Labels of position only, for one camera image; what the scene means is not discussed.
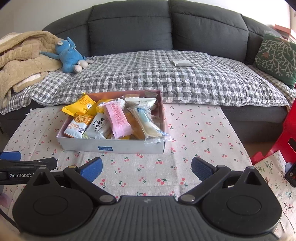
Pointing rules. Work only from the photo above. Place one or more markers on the floral print cloth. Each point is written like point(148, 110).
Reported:
point(272, 176)

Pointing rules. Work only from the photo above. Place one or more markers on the small dark device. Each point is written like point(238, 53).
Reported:
point(291, 176)

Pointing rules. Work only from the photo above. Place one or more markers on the clear packet with white bar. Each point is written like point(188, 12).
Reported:
point(145, 122)

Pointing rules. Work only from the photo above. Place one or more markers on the white newspaper print packet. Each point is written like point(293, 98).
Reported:
point(141, 102)

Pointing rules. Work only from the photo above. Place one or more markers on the yellow snack packet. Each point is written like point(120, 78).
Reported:
point(79, 104)

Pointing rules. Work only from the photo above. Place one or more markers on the beige fleece blanket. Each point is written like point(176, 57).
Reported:
point(23, 60)

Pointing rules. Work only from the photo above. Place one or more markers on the large yellow packet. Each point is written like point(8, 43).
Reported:
point(101, 105)

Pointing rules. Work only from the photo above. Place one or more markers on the pink snack packet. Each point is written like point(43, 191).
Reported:
point(118, 120)

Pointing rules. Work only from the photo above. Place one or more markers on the stack of books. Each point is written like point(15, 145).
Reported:
point(286, 31)

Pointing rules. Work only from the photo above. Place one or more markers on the dark grey sofa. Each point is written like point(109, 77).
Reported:
point(129, 23)

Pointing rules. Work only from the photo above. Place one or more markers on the pink cardboard box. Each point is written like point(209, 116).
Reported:
point(129, 148)

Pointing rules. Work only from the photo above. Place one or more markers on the orange and white snack packet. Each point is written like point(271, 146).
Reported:
point(77, 125)

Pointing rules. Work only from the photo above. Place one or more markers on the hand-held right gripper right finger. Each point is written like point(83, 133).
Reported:
point(202, 169)

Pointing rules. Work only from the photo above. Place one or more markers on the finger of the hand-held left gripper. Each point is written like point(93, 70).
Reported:
point(10, 155)
point(27, 165)

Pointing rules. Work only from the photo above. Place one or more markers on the red plastic stool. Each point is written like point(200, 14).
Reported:
point(289, 129)

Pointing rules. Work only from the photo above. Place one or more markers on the pale grey snack packet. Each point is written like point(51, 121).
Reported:
point(98, 126)

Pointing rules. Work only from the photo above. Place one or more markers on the blue plush toy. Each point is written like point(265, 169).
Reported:
point(69, 55)

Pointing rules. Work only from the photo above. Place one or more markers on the green cushion white branch print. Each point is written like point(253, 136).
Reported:
point(277, 58)

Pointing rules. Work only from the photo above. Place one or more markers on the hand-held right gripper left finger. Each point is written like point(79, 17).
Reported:
point(91, 170)

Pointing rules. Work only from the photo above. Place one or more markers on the small white flat object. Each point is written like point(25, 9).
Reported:
point(183, 63)

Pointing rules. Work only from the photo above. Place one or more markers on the cherry print tablecloth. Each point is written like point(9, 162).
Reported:
point(196, 129)

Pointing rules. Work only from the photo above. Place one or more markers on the grey checked quilt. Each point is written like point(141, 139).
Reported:
point(161, 76)

